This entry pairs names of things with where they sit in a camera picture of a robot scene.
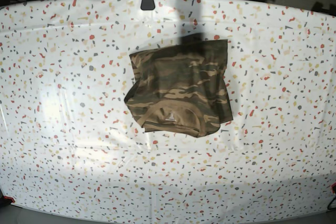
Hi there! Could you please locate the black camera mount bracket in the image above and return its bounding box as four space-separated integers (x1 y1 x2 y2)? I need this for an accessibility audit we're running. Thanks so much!
140 0 155 11

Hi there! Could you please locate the red black clamp right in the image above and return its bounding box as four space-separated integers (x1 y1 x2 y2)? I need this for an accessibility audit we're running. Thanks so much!
331 183 336 194

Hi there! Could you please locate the red black clamp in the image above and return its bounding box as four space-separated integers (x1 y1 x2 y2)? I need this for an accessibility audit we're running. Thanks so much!
331 183 336 194
0 196 14 207

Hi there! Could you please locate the camouflage T-shirt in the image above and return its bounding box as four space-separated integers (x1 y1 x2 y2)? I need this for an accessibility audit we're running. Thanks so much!
124 39 233 137

